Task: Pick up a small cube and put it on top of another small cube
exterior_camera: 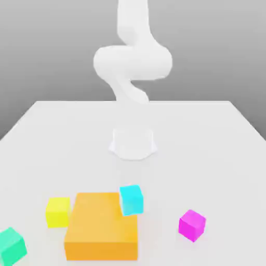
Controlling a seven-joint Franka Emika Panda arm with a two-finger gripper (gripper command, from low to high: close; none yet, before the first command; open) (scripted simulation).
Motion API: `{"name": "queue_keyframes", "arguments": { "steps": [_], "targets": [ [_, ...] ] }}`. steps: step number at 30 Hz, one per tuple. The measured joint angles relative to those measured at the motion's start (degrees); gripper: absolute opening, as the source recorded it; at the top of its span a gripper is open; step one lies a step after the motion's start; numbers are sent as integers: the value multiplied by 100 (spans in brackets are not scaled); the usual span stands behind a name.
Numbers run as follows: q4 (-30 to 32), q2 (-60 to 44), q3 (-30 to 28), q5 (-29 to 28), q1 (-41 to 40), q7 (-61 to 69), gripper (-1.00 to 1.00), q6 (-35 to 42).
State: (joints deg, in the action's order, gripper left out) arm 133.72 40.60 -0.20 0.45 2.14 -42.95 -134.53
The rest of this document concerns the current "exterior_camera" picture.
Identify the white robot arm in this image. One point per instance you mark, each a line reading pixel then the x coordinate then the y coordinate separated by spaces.
pixel 133 62

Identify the small cyan cube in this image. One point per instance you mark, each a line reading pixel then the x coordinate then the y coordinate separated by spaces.
pixel 131 200

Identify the small yellow cube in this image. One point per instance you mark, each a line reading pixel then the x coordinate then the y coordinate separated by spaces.
pixel 57 212

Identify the small magenta cube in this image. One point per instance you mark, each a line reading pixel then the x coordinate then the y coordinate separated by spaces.
pixel 191 226

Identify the small green cube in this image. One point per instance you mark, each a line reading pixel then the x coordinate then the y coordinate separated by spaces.
pixel 11 246

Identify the large orange box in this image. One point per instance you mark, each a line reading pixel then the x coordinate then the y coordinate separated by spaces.
pixel 99 226

